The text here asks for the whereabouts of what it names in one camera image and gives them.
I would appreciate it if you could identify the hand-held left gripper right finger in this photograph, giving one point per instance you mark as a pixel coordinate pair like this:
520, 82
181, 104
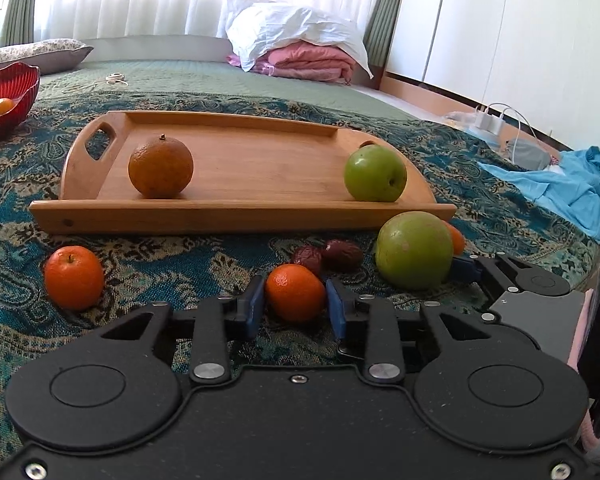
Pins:
336, 310

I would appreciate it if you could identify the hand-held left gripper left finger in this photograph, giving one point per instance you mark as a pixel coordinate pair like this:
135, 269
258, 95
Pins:
254, 307

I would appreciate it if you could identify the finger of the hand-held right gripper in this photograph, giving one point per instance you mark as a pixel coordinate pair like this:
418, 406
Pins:
466, 268
482, 297

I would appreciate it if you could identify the large green apple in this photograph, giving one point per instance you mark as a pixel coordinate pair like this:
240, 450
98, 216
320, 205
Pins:
414, 250

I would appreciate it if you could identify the red date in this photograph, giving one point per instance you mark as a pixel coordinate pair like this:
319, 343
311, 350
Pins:
342, 255
308, 260

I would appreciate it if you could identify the wooden tray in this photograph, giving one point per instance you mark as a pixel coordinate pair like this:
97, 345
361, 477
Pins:
250, 175

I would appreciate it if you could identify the teal paisley blanket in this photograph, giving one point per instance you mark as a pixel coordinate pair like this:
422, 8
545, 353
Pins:
180, 265

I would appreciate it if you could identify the grey pouch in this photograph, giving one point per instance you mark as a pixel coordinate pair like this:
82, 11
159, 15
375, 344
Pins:
527, 154

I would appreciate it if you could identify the light blue cloth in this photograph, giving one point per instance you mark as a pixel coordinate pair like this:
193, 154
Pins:
570, 187

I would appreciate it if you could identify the clear plastic bag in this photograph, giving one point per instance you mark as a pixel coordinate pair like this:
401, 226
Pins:
457, 119

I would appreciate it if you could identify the white power strip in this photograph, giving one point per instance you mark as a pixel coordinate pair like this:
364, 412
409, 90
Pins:
490, 120

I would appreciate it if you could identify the large brownish orange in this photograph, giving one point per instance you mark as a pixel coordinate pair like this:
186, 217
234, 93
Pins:
161, 166

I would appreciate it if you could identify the green quilted bedspread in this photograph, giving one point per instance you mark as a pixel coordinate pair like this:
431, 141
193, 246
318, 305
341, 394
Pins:
205, 82

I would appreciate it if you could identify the white wardrobe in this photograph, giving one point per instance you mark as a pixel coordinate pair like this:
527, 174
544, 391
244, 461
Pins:
505, 20

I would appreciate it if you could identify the folded pink blanket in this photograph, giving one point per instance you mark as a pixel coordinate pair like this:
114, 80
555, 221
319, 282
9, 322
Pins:
305, 60

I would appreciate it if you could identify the green curtain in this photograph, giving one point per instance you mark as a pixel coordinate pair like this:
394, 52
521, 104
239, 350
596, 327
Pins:
20, 0
385, 10

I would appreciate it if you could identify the white pillow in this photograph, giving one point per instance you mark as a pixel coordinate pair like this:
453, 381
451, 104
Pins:
300, 25

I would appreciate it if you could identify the red glass bowl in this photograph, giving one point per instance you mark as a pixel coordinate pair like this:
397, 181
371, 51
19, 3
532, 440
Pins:
17, 95

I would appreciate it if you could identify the floral pillow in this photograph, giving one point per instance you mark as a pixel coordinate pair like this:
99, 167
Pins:
35, 52

